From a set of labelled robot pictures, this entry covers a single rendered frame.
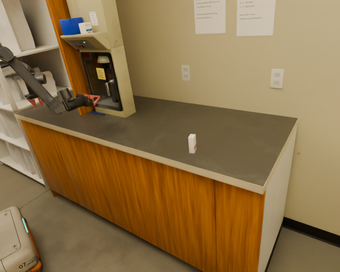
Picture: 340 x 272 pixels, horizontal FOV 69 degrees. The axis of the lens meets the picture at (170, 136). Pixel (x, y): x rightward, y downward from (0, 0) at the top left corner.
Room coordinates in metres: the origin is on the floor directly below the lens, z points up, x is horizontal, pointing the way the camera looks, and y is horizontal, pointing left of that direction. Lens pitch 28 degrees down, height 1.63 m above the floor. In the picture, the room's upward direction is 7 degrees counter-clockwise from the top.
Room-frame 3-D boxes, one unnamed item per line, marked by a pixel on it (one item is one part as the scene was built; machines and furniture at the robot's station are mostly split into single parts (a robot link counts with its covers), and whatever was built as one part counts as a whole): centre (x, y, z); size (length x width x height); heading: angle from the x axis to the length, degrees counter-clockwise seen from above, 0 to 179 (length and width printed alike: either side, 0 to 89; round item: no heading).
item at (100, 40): (1.68, 0.46, 1.46); 0.32 x 0.12 x 0.10; 53
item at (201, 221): (1.67, 0.24, 0.45); 2.05 x 0.67 x 0.90; 53
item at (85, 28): (1.66, 0.43, 1.54); 0.05 x 0.05 x 0.06; 57
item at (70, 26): (1.73, 0.52, 1.56); 0.10 x 0.10 x 0.09; 53
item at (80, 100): (1.45, 0.52, 1.15); 0.10 x 0.07 x 0.07; 52
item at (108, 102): (1.72, 0.43, 1.19); 0.30 x 0.01 x 0.40; 52
